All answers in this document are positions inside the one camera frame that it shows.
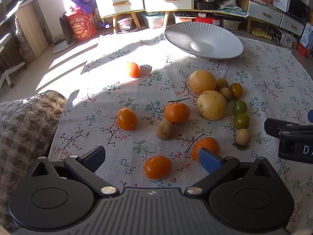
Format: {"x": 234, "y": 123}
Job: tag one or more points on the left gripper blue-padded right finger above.
{"x": 220, "y": 171}

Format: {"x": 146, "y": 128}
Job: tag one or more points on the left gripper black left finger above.
{"x": 83, "y": 168}

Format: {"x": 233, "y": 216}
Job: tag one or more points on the pale longan with leaf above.
{"x": 243, "y": 137}

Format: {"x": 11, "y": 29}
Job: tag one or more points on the orange tomato front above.
{"x": 157, "y": 167}

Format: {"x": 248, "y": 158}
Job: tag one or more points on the large yellow passion fruit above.
{"x": 211, "y": 105}

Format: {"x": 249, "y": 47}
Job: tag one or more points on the brown kiwi-like fruit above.
{"x": 165, "y": 130}

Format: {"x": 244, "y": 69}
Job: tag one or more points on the tangerine with stem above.
{"x": 177, "y": 112}

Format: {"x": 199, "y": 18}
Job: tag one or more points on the brown longan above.
{"x": 221, "y": 83}
{"x": 226, "y": 93}

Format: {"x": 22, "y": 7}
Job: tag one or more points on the amber cherry tomato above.
{"x": 236, "y": 91}

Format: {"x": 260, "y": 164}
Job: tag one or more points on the large orange passion fruit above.
{"x": 201, "y": 80}

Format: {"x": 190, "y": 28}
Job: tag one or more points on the sunlit orange tomato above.
{"x": 133, "y": 70}

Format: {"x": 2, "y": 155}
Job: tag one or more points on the quilted grey blanket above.
{"x": 27, "y": 130}

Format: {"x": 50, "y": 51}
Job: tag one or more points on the floral white tablecloth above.
{"x": 275, "y": 85}

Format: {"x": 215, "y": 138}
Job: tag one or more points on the low white tv cabinet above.
{"x": 267, "y": 11}

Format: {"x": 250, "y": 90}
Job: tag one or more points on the white ribbed plate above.
{"x": 204, "y": 40}

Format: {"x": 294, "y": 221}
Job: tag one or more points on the black microwave oven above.
{"x": 298, "y": 9}

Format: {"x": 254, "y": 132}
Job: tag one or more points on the red round drum container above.
{"x": 82, "y": 24}

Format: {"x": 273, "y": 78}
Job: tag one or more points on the wooden desk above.
{"x": 28, "y": 26}

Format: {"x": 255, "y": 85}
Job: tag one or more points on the red storage box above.
{"x": 208, "y": 20}

